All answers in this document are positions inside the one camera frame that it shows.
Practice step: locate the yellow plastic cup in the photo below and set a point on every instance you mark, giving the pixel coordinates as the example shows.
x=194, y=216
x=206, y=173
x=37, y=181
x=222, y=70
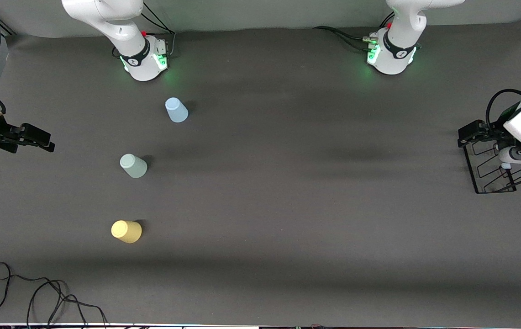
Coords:
x=126, y=231

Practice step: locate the light blue plastic cup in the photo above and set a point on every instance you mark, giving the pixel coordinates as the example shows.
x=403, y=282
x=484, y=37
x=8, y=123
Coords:
x=177, y=112

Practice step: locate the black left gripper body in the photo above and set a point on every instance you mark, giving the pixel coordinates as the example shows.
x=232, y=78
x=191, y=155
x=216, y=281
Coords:
x=490, y=132

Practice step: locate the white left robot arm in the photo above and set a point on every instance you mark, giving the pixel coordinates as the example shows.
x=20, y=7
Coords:
x=397, y=50

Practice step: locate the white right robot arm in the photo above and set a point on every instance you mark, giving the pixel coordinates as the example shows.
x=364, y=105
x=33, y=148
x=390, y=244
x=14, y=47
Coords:
x=105, y=13

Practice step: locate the dark metal frame rail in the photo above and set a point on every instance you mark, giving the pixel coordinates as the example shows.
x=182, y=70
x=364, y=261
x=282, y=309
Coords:
x=8, y=30

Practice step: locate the pale green plastic cup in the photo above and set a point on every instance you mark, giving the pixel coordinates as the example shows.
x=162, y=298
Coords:
x=133, y=167

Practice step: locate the dark grey table mat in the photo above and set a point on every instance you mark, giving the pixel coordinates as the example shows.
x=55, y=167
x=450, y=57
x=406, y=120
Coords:
x=287, y=205

